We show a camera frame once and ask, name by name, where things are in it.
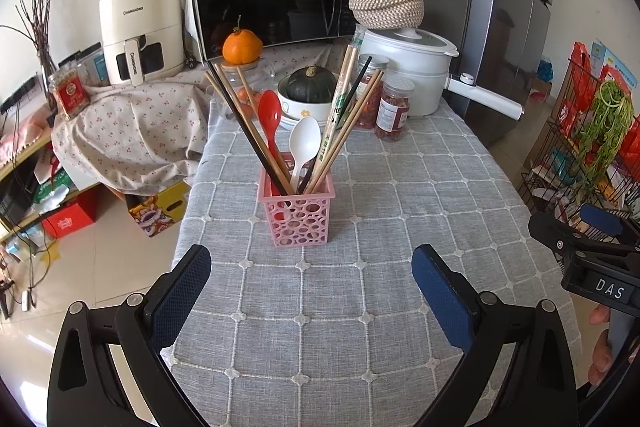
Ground grey refrigerator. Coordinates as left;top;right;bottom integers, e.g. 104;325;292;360
352;0;556;148

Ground white electric pot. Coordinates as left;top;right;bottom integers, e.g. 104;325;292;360
357;27;525;120

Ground orange tangerine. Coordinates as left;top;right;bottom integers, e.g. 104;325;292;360
222;16;263;65

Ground grey checked tablecloth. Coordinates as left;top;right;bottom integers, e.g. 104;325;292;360
170;99;586;427

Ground bare twigs in vase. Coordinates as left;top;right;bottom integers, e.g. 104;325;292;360
0;0;68;112

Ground paper-wrapped chopsticks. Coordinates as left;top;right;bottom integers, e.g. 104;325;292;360
316;45;360;170

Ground white power strip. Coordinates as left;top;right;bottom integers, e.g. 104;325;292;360
0;74;41;114

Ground red cardboard box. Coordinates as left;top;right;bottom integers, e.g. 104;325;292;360
41;202;97;239

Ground red plastic bag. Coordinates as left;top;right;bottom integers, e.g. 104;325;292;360
557;42;597;132

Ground black wire rack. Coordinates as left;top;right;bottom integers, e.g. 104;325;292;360
520;52;640;253

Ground cream air fryer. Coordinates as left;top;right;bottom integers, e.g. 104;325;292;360
98;0;186;86

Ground woven rope basket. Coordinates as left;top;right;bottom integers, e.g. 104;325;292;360
348;0;426;30

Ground green stringy vegetable bundle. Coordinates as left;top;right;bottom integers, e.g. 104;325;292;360
575;79;633;202

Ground white bowl with green handle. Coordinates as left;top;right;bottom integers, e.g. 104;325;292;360
277;74;342;122

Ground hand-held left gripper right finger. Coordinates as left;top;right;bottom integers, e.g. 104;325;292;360
411;243;588;427

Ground black microwave oven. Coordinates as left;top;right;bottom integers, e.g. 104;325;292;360
185;0;364;64

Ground pink perforated utensil holder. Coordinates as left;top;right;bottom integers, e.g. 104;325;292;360
257;166;336;248

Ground clear glass jar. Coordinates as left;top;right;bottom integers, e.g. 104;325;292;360
220;59;277;108

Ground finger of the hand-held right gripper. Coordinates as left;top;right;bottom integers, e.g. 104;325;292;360
529;212;639;264
580;203;640;251

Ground white red-dotted cloth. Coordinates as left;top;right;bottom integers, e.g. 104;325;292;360
51;42;351;198

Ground white plastic spoon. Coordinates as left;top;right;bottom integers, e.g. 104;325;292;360
289;117;321;194

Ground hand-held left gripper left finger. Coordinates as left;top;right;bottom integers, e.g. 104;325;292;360
47;244;213;427

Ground red labelled tin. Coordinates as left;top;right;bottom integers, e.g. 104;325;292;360
48;67;88;118

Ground person's right hand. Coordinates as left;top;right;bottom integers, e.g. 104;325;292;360
587;304;613;387

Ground tall clear spice jar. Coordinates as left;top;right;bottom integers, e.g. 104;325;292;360
354;54;390;130

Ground black chopstick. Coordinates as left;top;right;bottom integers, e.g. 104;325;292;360
300;56;373;188
208;62;285;196

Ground wooden chopstick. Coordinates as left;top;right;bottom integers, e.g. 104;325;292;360
312;71;385;195
204;73;293;196
238;68;273;142
307;79;382;195
215;64;296;196

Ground dark green pumpkin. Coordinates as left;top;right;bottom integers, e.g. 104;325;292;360
286;66;338;102

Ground short clear spice jar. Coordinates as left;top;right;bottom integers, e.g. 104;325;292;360
375;77;416;142

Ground red plastic spoon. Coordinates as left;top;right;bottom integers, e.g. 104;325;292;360
257;90;292;170

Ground yellow printed cardboard box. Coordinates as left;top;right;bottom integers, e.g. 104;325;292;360
127;179;191;238

